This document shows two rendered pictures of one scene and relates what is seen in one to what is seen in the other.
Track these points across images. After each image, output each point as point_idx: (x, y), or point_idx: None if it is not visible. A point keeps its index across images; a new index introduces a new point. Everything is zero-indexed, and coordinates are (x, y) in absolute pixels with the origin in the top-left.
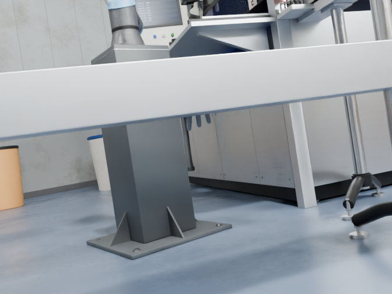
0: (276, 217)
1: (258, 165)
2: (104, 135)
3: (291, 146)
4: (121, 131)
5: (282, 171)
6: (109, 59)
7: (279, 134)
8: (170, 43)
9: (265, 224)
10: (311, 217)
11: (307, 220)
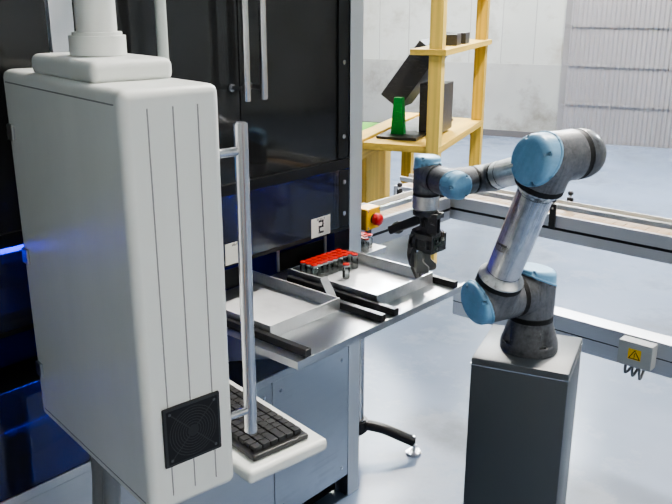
0: (405, 501)
1: (275, 493)
2: (559, 484)
3: (353, 421)
4: (569, 451)
5: (329, 466)
6: (578, 360)
7: (334, 415)
8: (385, 316)
9: (436, 503)
10: (405, 476)
11: (418, 477)
